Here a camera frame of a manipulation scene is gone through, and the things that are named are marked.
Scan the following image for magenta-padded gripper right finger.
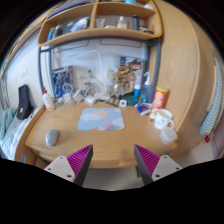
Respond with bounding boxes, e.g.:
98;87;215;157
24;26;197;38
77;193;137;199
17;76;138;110
133;143;183;186

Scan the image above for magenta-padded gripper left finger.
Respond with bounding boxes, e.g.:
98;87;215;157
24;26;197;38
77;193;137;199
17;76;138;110
43;143;94;187

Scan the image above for grey computer mouse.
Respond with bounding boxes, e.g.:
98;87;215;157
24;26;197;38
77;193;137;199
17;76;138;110
45;129;60;147

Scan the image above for light blue cloud-print mouse pad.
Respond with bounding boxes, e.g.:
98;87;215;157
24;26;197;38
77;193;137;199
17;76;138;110
76;107;126;132

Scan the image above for clear plastic cup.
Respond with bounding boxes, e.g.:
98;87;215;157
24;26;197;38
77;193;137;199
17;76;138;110
159;127;179;145

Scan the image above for white mug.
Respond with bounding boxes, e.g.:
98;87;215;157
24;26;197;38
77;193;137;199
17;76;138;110
153;108;175;131

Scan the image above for blue plaid pillow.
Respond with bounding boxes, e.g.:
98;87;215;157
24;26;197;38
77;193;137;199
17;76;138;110
9;116;34;158

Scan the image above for blue snack packet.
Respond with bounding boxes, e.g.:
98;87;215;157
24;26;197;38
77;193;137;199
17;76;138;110
134;101;152;116

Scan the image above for red chips can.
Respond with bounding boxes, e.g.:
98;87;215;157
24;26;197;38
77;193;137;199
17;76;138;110
148;85;170;120

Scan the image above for white red-capped lotion bottle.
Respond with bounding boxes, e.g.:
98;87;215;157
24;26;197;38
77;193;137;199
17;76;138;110
42;87;56;112

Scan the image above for teal blanket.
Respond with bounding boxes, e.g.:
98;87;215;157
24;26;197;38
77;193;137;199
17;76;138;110
0;107;18;158

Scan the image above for white charger block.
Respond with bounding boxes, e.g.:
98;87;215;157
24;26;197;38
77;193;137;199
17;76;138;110
63;92;73;103

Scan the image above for black bag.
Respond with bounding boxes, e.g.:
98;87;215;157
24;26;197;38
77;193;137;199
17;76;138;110
15;84;34;121

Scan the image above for white power strip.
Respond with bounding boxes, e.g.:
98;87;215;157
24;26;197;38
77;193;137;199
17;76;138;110
84;95;98;104

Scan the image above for light blue checked cloth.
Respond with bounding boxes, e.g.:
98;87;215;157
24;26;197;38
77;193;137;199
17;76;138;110
199;66;223;136

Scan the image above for blue spray bottle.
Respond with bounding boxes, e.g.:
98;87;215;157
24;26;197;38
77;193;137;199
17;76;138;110
140;71;153;104

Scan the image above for blue-capped white bottle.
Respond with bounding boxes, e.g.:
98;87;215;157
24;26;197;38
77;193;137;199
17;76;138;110
133;83;142;99

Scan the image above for blue robot model kit box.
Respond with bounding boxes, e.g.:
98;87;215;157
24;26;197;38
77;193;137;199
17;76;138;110
51;66;74;99

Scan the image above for beige robot model figure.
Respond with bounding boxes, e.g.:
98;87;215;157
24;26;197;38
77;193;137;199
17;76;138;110
111;68;134;101

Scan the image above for colourful model kit box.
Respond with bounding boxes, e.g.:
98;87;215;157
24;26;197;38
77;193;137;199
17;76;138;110
119;55;145;94

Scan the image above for wooden shelf unit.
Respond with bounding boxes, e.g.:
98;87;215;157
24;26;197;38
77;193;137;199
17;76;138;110
37;0;164;48

